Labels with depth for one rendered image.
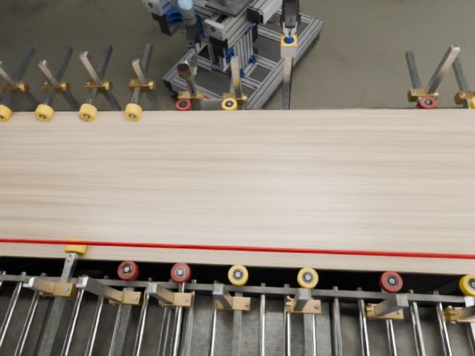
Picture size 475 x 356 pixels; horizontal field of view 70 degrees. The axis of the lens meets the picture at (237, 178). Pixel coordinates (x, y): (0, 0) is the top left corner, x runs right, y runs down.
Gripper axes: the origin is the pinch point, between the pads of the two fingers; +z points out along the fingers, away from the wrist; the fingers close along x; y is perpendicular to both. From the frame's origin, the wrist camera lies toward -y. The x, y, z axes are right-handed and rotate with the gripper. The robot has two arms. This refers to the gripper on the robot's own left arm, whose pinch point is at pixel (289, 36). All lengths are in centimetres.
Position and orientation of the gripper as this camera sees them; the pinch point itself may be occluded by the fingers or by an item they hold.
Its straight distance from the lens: 167.1
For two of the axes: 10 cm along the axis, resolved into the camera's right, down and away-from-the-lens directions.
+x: -9.9, -0.1, 1.1
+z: 0.9, 4.8, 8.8
